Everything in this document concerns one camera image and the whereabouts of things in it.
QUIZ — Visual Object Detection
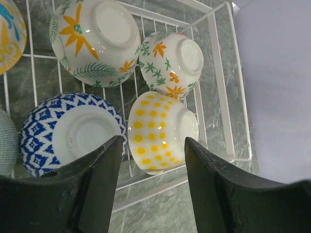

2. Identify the red patterned bowl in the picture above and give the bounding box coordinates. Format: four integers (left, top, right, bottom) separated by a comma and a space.
20, 92, 127, 177

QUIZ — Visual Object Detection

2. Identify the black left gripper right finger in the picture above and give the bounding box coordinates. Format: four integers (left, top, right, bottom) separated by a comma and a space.
185, 137, 311, 233

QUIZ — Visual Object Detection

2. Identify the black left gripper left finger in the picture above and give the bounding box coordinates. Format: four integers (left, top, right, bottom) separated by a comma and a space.
0, 135, 122, 233

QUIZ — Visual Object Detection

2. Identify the orange floral bowl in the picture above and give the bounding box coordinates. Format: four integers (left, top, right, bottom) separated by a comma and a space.
49, 0, 141, 87
0, 0, 27, 74
139, 32, 204, 100

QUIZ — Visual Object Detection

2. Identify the blue yellow patterned bowl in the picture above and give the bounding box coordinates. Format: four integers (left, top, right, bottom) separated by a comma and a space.
127, 91, 199, 175

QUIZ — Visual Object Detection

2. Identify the white wire dish rack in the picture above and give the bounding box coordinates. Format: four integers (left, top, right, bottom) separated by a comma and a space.
0, 0, 252, 212

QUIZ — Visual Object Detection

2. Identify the plain light teal bowl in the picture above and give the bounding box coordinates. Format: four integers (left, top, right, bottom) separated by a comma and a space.
0, 108, 19, 176

